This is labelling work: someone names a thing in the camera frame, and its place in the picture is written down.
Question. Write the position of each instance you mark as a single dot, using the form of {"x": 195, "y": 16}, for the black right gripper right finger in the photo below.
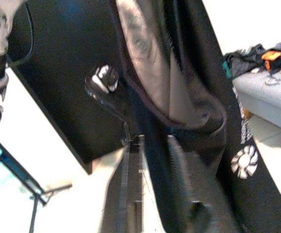
{"x": 186, "y": 194}

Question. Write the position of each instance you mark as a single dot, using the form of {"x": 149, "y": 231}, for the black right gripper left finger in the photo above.
{"x": 130, "y": 194}

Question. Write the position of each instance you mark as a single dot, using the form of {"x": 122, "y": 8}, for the black Petronas t-shirt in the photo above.
{"x": 203, "y": 36}

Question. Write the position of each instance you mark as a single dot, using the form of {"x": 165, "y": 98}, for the black folding chair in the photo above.
{"x": 14, "y": 170}

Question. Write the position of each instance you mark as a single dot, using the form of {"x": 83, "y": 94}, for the black door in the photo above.
{"x": 57, "y": 85}

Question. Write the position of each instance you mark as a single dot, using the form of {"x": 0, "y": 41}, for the grey ottoman wooden legs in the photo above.
{"x": 264, "y": 102}

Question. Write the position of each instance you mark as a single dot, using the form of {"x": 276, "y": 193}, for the orange black battery pack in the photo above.
{"x": 271, "y": 57}

